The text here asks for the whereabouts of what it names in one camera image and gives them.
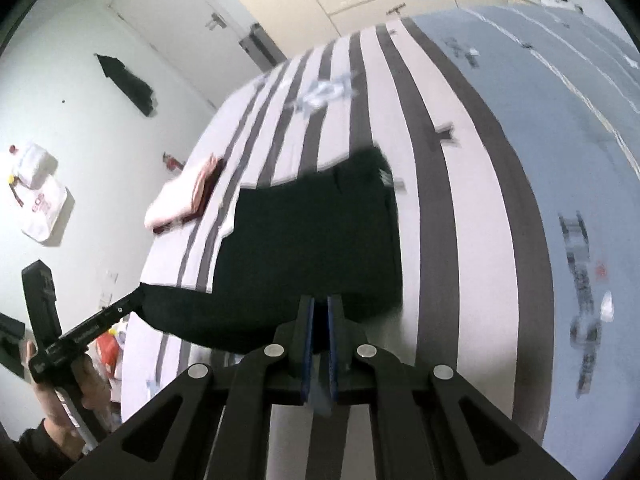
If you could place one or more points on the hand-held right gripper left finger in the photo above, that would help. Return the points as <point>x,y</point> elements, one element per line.
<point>310,350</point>

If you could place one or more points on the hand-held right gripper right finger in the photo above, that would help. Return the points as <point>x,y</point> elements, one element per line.
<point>333,350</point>

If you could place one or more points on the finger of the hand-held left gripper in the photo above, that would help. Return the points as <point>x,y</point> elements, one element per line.
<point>132,299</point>

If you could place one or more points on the black printed t-shirt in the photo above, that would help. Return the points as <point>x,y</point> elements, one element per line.
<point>310,240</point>

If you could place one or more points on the person's left forearm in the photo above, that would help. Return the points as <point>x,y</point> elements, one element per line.
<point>45,455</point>

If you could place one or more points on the person's left hand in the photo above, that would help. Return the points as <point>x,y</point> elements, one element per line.
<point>95,395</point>

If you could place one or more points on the red and white plastic bag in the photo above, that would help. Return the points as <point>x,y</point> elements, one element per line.
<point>106,347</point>

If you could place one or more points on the white bag with red print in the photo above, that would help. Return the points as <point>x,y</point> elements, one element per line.
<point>42,210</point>

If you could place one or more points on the pink folded garment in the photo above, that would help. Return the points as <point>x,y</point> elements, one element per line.
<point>170,200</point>

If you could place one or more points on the dark red folded garment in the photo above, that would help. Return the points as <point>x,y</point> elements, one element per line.
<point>207,185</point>

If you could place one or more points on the clear white plastic bag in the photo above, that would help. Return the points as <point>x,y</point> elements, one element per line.
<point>35,162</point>

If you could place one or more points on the red fire extinguisher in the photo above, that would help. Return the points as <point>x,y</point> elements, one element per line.
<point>172,161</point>

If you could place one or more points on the bed with striped sheet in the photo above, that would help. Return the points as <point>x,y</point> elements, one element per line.
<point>475,210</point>

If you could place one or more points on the dark hanging garment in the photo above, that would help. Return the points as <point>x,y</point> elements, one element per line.
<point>127,82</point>

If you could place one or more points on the grey ribbed suitcase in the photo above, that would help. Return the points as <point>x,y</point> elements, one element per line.
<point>265,50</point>

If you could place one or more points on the white door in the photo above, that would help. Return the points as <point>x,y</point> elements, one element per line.
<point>170,10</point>

